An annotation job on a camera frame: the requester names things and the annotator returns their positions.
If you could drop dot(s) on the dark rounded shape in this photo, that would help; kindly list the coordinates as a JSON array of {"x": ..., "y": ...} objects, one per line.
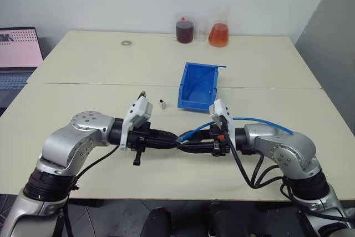
[{"x": 158, "y": 223}]

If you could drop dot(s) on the beaker with dark red liquid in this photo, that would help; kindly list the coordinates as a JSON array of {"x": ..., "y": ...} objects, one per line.
[{"x": 184, "y": 33}]

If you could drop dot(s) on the flask with orange liquid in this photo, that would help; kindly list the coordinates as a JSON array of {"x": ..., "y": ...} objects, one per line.
[{"x": 219, "y": 37}]

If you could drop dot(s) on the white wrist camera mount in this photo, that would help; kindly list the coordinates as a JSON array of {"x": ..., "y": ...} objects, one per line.
[
  {"x": 137, "y": 112},
  {"x": 220, "y": 109}
]

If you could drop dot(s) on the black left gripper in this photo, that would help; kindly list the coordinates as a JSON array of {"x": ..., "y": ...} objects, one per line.
[{"x": 137, "y": 140}]

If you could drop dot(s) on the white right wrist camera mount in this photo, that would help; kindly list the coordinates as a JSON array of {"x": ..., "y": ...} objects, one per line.
[{"x": 220, "y": 109}]

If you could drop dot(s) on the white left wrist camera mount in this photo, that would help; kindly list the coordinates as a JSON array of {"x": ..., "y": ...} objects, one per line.
[{"x": 137, "y": 112}]

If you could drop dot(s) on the empty clear beaker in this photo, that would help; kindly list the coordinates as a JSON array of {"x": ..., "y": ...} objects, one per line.
[{"x": 201, "y": 35}]

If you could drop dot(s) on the open laptop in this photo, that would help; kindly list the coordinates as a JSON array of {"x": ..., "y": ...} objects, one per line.
[{"x": 16, "y": 51}]

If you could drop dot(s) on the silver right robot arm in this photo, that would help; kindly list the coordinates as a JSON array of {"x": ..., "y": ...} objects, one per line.
[{"x": 291, "y": 151}]

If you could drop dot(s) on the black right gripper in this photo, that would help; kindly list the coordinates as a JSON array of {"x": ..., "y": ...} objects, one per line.
[{"x": 220, "y": 145}]

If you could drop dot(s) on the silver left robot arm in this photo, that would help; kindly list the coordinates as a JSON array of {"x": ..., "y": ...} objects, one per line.
[{"x": 83, "y": 131}]

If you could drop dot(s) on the small white coupler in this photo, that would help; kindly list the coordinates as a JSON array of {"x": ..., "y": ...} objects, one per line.
[{"x": 163, "y": 105}]

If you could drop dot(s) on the small metal washer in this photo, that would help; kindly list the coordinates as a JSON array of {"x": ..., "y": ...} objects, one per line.
[{"x": 122, "y": 43}]

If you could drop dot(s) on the blue plastic bin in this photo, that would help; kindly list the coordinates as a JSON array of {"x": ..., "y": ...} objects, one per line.
[{"x": 184, "y": 101}]

